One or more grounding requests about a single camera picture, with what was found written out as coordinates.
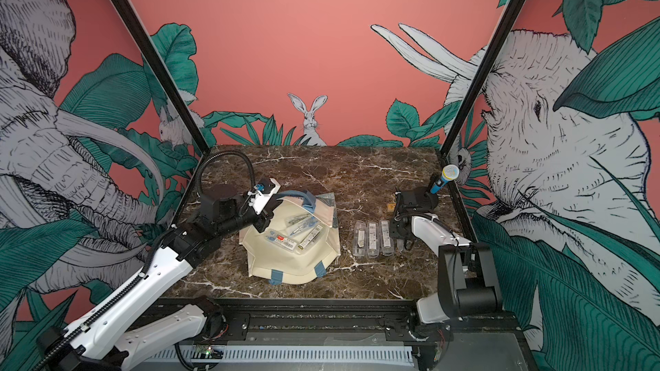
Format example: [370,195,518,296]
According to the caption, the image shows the clear plastic compass case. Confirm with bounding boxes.
[352,221,367,257]

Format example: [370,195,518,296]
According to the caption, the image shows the cream canvas tote bag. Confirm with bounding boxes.
[239,191,341,285]

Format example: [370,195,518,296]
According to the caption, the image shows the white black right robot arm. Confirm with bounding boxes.
[391,187,503,324]

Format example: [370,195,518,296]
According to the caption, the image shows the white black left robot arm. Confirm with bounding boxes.
[35,179,279,370]

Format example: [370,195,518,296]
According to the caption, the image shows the blue microphone on black stand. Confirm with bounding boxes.
[427,164,460,195]

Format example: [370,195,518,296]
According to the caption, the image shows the black corrugated left cable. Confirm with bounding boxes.
[195,150,257,192]

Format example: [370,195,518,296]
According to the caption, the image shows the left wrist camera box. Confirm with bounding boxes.
[247,178,281,215]

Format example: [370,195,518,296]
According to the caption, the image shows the black front mounting rail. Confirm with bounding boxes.
[213,298,523,345]

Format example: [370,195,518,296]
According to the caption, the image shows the white perforated cable tray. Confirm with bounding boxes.
[180,345,416,367]

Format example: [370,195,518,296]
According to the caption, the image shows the black left frame post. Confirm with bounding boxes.
[110,0,211,155]

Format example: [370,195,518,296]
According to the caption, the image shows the black frame post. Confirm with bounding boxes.
[110,0,211,155]
[439,0,547,156]

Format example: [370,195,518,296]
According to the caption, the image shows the black right frame post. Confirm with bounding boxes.
[439,0,547,156]

